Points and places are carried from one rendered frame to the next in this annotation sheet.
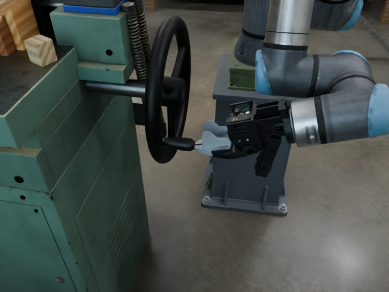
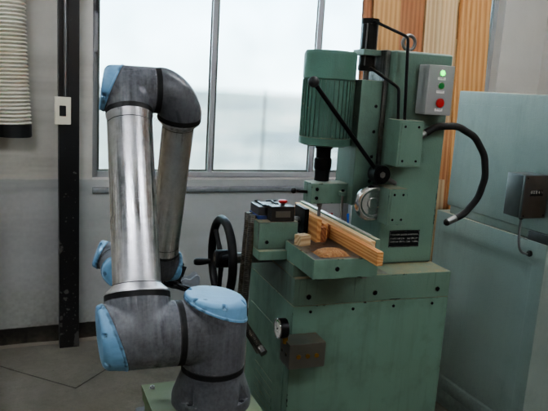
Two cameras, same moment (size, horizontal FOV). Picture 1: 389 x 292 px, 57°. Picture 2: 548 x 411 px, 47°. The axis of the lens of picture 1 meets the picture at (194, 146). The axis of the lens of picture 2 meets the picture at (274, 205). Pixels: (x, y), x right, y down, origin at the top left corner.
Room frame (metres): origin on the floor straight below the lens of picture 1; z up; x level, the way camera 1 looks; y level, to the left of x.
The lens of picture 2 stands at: (2.41, -0.85, 1.38)
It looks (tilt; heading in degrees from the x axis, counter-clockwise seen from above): 11 degrees down; 149
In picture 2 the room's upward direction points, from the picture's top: 4 degrees clockwise
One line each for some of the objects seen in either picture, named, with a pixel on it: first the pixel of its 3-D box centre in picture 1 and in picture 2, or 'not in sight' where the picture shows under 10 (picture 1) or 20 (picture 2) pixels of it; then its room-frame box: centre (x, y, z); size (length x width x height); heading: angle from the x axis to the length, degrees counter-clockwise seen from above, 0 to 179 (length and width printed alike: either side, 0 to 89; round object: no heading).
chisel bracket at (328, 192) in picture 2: not in sight; (325, 193); (0.69, 0.40, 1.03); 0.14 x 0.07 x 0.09; 79
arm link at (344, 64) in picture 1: (342, 81); (120, 267); (0.64, -0.30, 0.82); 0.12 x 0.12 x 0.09; 79
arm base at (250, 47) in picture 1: (263, 41); (211, 380); (1.15, -0.23, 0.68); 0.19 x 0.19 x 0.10
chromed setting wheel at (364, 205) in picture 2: not in sight; (371, 202); (0.83, 0.48, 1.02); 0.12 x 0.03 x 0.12; 79
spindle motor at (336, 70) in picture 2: not in sight; (327, 99); (0.68, 0.38, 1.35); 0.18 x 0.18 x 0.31
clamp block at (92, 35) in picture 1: (102, 25); (271, 230); (0.70, 0.18, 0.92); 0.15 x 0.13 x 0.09; 169
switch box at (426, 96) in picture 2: not in sight; (435, 90); (0.88, 0.67, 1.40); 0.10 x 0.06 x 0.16; 79
